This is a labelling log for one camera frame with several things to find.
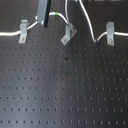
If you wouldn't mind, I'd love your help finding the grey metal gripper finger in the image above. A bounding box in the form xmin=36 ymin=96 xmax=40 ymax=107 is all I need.
xmin=37 ymin=0 xmax=51 ymax=27

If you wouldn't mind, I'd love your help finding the white cable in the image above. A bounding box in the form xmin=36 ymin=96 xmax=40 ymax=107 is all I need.
xmin=0 ymin=0 xmax=128 ymax=42

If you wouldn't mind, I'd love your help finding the left grey cable clip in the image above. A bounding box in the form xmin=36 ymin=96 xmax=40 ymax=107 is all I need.
xmin=19 ymin=19 xmax=29 ymax=43

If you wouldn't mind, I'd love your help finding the grey cable clip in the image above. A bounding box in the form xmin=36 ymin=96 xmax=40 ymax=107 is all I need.
xmin=19 ymin=19 xmax=29 ymax=43
xmin=61 ymin=23 xmax=77 ymax=45
xmin=106 ymin=21 xmax=115 ymax=46

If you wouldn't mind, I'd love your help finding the middle grey cable clip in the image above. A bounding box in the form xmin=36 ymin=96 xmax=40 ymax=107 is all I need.
xmin=61 ymin=23 xmax=77 ymax=45

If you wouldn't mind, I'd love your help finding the right grey cable clip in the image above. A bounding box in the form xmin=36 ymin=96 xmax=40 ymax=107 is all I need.
xmin=106 ymin=21 xmax=115 ymax=46

